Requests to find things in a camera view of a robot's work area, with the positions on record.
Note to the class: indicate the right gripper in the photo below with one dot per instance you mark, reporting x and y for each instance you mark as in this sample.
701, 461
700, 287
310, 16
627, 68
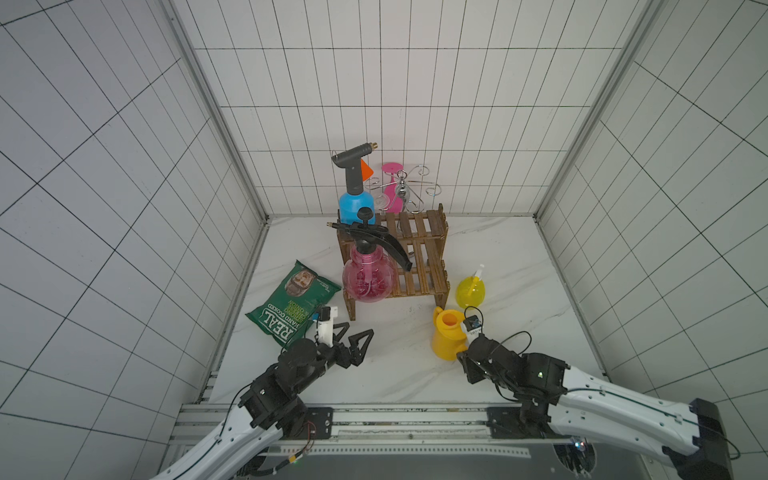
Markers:
471, 365

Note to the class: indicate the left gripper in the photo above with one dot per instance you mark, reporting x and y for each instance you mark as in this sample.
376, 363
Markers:
357, 355

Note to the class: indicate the yellow watering can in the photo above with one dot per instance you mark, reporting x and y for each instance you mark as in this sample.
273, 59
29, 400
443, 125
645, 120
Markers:
448, 339

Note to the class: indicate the yellow-green spray bottle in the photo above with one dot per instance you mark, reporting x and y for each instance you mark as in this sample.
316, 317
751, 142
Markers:
471, 291

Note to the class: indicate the pink pressure sprayer bottle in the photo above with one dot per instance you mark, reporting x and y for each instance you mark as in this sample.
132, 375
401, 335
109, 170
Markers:
370, 274

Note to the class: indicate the blue spray bottle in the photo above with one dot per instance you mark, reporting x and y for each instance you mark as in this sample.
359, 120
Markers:
356, 173

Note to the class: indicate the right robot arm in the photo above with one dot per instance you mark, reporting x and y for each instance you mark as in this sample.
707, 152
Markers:
554, 399

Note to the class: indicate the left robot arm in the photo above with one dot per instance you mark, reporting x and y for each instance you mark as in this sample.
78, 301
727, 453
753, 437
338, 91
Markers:
270, 409

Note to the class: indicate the wooden slatted shelf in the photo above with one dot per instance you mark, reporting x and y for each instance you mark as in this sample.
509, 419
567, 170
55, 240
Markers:
423, 236

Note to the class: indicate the green chips bag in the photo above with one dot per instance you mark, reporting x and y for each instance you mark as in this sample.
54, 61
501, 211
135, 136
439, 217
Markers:
286, 314

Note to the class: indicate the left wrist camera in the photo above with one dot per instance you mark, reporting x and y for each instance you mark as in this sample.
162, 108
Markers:
325, 325

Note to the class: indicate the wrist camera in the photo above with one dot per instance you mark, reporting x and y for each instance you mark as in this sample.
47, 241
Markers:
473, 324
325, 325

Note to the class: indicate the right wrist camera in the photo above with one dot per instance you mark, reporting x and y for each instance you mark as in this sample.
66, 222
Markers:
473, 324

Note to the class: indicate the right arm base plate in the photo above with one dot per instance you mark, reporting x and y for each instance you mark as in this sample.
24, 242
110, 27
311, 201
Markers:
504, 423

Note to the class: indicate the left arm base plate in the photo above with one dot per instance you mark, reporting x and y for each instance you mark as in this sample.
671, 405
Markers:
304, 422

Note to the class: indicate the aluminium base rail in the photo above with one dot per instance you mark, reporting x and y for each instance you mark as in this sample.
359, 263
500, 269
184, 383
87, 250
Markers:
432, 429

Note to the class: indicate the pink and wire stand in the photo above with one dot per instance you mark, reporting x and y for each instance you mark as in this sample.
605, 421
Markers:
406, 189

